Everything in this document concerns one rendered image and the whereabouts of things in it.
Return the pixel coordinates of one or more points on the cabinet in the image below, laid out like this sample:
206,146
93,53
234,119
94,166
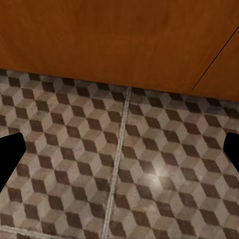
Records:
181,46

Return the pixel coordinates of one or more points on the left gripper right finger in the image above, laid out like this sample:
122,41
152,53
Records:
231,148

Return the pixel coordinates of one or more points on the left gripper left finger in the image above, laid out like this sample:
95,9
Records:
12,148

